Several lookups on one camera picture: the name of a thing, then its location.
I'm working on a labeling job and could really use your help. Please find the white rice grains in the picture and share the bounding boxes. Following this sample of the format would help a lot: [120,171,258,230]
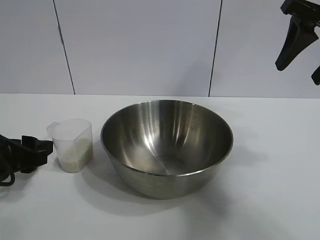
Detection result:
[59,137,95,173]

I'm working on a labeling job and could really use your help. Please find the clear plastic measuring cup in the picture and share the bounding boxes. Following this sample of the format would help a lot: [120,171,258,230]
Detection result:
[46,119,95,173]

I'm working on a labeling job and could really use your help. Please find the stainless steel mixing bowl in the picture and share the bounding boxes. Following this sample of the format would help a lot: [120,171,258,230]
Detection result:
[100,99,235,200]

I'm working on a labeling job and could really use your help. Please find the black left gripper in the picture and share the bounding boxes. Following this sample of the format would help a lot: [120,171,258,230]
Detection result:
[0,133,54,176]

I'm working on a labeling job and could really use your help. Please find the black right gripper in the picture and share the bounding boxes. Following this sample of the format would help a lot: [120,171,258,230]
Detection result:
[274,0,320,87]

